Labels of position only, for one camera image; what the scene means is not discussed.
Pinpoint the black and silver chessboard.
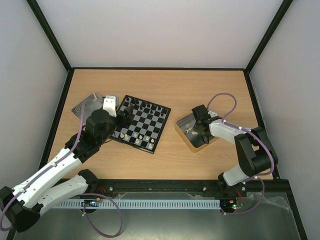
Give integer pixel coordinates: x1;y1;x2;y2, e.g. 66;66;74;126
110;100;171;154

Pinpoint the left circuit board with LED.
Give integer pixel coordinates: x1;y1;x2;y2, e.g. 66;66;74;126
82;197;103;207

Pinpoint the black cage frame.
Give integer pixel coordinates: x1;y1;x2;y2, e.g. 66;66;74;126
4;0;309;240

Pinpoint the silver textured metal tray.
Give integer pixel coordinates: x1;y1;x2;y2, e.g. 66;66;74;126
71;92;103;121

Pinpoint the gold rimmed metal tin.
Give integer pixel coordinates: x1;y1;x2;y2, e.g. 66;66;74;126
175;113;218;153

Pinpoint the right circuit board with LED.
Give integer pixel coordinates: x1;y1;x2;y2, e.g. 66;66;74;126
221;198;244;211

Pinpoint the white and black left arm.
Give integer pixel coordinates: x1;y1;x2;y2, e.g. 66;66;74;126
0;105;134;233

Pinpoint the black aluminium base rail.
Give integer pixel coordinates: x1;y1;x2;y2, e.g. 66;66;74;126
87;179;293;199

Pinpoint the black chess pieces row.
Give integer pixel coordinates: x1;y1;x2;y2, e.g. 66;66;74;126
120;95;171;119

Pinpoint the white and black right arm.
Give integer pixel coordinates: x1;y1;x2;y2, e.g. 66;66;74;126
195;115;277;196

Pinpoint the circuit board with led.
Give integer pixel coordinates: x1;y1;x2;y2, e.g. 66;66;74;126
82;197;103;207
221;198;244;211

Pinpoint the light blue slotted cable duct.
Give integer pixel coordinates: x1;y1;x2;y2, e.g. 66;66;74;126
53;199;221;210

